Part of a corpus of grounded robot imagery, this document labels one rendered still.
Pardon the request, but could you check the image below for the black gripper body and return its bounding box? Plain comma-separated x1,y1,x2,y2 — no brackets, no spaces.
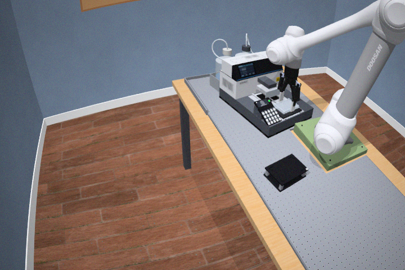
284,65,299,86

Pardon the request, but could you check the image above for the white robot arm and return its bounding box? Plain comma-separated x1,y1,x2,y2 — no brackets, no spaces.
266,0,405,155

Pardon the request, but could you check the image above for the grey l-shaped raised edge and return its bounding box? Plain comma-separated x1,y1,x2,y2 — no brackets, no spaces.
184,74,210,115

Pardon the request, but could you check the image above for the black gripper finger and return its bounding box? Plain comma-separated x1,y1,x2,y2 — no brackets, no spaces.
289,80,302,112
277,73,288,102

